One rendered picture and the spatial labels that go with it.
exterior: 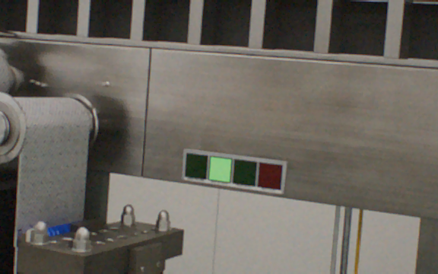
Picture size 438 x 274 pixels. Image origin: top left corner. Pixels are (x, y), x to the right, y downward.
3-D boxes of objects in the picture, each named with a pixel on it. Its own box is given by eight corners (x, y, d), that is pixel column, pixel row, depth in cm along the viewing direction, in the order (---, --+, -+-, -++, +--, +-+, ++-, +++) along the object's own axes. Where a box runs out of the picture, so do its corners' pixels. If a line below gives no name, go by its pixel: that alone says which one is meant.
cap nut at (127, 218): (116, 223, 212) (118, 204, 212) (125, 221, 216) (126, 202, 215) (130, 225, 211) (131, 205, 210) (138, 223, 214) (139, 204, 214)
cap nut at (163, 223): (151, 229, 208) (153, 209, 208) (160, 227, 211) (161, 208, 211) (165, 231, 207) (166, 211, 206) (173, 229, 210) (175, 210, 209)
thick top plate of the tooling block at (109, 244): (16, 272, 183) (18, 243, 182) (124, 243, 219) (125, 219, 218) (82, 286, 176) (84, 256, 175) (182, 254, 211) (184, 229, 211)
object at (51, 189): (14, 246, 188) (19, 157, 186) (80, 231, 209) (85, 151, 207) (16, 246, 188) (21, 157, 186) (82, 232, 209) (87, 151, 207)
